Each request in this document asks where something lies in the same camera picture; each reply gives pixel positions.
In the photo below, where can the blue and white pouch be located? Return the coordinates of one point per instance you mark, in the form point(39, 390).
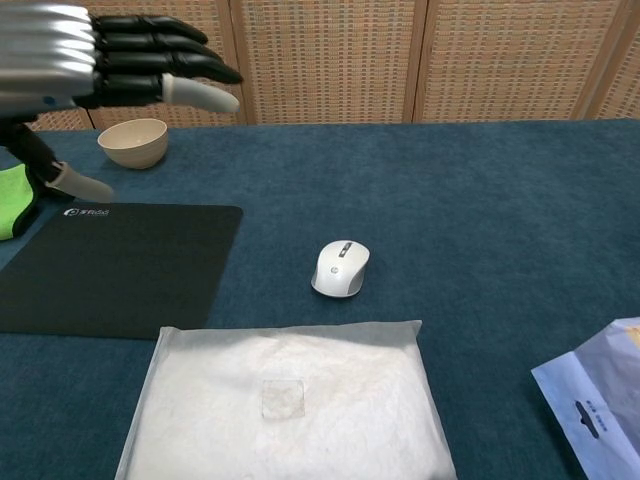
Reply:
point(600, 400)

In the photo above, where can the green cloth with black trim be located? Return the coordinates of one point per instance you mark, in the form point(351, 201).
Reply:
point(10, 200)

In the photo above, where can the wicker folding screen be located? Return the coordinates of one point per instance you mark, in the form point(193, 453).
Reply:
point(400, 60)

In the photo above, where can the white computer mouse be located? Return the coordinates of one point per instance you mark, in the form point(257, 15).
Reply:
point(340, 267)

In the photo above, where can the beige bowl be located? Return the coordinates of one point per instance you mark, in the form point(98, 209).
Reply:
point(134, 147)

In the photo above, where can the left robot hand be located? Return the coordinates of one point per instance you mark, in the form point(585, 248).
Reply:
point(45, 55)

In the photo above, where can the translucent bag with white filling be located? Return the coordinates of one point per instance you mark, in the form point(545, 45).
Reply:
point(290, 400)

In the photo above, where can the black mouse pad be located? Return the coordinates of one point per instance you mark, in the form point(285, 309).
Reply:
point(115, 270)

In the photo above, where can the teal tablecloth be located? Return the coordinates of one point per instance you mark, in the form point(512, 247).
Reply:
point(425, 200)

